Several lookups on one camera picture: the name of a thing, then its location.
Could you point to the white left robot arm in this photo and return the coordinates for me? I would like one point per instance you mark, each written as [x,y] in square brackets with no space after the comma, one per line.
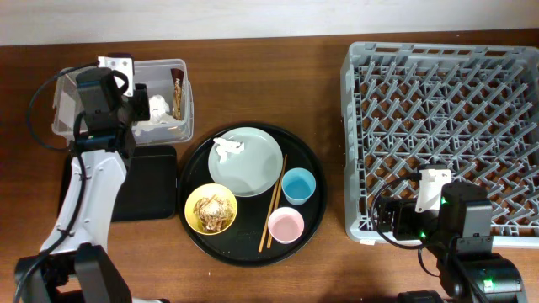
[73,264]

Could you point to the blue cup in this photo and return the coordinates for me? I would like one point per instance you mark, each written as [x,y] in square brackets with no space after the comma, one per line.
[298,185]

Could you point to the grey dishwasher rack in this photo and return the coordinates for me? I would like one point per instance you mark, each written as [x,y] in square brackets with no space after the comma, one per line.
[473,108]

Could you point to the yellow bowl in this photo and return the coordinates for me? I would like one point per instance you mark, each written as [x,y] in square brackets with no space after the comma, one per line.
[206,191]

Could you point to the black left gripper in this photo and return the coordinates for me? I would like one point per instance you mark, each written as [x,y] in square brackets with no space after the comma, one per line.
[141,96]

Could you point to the white tissue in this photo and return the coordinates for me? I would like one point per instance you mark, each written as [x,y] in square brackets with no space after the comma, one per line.
[225,147]
[160,112]

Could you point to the clear plastic waste bin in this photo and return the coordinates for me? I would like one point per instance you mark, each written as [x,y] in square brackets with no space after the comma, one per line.
[157,76]

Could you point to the brown coffee sachet wrapper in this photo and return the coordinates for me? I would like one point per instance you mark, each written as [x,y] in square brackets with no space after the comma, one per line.
[178,78]

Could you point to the round black serving tray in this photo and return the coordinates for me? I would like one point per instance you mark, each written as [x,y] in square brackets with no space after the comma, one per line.
[239,244]

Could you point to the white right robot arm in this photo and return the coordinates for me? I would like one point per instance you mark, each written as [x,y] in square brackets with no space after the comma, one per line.
[458,235]

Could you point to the black rectangular waste tray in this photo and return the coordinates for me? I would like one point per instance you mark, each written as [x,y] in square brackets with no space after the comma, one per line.
[150,188]

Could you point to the pink cup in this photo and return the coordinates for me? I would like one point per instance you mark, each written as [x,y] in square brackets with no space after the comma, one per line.
[286,225]

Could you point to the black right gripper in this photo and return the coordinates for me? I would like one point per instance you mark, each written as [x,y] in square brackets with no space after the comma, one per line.
[405,208]

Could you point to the food scraps and rice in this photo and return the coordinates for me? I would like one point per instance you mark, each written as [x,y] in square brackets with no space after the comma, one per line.
[215,213]

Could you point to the pale green plate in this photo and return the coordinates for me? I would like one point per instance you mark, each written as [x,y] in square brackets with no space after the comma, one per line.
[255,169]

